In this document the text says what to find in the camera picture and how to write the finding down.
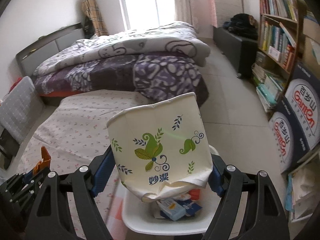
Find light blue milk carton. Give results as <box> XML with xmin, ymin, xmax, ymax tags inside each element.
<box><xmin>157</xmin><ymin>198</ymin><xmax>186</xmax><ymax>221</ymax></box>

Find crushed floral paper cup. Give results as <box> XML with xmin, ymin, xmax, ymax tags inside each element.
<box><xmin>107</xmin><ymin>92</ymin><xmax>213</xmax><ymax>202</ymax></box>

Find red snack wrapper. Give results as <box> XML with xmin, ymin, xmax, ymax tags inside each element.
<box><xmin>180</xmin><ymin>189</ymin><xmax>201</xmax><ymax>201</ymax></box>

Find blue label box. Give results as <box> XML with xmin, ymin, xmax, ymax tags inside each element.
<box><xmin>176</xmin><ymin>199</ymin><xmax>202</xmax><ymax>217</ymax></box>

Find white plastic trash bin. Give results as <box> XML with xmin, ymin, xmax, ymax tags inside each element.
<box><xmin>122</xmin><ymin>140</ymin><xmax>218</xmax><ymax>236</ymax></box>

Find white low shelf with papers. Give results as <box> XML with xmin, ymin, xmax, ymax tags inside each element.
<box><xmin>285</xmin><ymin>145</ymin><xmax>319</xmax><ymax>223</ymax></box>

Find lower Ganten water carton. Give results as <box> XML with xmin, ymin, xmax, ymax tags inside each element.
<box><xmin>269</xmin><ymin>98</ymin><xmax>310</xmax><ymax>173</ymax></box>

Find ganten water carton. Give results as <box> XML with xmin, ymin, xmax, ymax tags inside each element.
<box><xmin>285</xmin><ymin>62</ymin><xmax>319</xmax><ymax>150</ymax></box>
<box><xmin>269</xmin><ymin>98</ymin><xmax>310</xmax><ymax>173</ymax></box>

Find cherry print table cloth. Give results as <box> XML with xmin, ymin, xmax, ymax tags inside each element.
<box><xmin>17</xmin><ymin>90</ymin><xmax>149</xmax><ymax>239</ymax></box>

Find grey checked cushion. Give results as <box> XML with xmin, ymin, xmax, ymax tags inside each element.
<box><xmin>1</xmin><ymin>76</ymin><xmax>45</xmax><ymax>144</ymax></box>

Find red cloth behind cushion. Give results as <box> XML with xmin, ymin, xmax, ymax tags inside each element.
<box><xmin>9</xmin><ymin>77</ymin><xmax>23</xmax><ymax>93</ymax></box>

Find upper Ganten water carton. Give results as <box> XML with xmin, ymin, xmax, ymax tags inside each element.
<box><xmin>285</xmin><ymin>62</ymin><xmax>319</xmax><ymax>150</ymax></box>

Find brown cardboard box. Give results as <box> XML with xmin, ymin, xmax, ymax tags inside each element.
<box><xmin>303</xmin><ymin>11</ymin><xmax>319</xmax><ymax>78</ymax></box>

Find black storage bench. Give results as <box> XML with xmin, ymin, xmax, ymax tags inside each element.
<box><xmin>213</xmin><ymin>27</ymin><xmax>258</xmax><ymax>79</ymax></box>

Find purple patterned bed sheet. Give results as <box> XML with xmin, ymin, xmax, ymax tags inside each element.
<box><xmin>32</xmin><ymin>52</ymin><xmax>209</xmax><ymax>106</ymax></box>

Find black bag hanging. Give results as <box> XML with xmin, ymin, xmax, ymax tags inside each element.
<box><xmin>83</xmin><ymin>16</ymin><xmax>95</xmax><ymax>39</ymax></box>

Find bed with dark headboard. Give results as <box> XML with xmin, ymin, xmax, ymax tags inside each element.
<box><xmin>15</xmin><ymin>22</ymin><xmax>211</xmax><ymax>108</ymax></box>

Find dark clothes pile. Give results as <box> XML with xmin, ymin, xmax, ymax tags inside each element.
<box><xmin>222</xmin><ymin>14</ymin><xmax>258</xmax><ymax>40</ymax></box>

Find plaid fabric hanging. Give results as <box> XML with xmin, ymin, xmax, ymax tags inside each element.
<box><xmin>82</xmin><ymin>0</ymin><xmax>108</xmax><ymax>36</ymax></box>

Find white cartoon print duvet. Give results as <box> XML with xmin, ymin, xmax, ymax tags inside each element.
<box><xmin>33</xmin><ymin>21</ymin><xmax>210</xmax><ymax>76</ymax></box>

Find wooden bookshelf with books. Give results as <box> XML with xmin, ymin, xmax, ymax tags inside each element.
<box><xmin>252</xmin><ymin>0</ymin><xmax>304</xmax><ymax>115</ymax></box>

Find pink white folded panel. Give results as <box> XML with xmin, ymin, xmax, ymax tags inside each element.
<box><xmin>208</xmin><ymin>0</ymin><xmax>244</xmax><ymax>28</ymax></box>

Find sheer white curtain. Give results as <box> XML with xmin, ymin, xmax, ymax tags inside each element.
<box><xmin>174</xmin><ymin>0</ymin><xmax>199</xmax><ymax>34</ymax></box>

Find window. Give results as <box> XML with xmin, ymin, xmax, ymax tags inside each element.
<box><xmin>120</xmin><ymin>0</ymin><xmax>176</xmax><ymax>29</ymax></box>

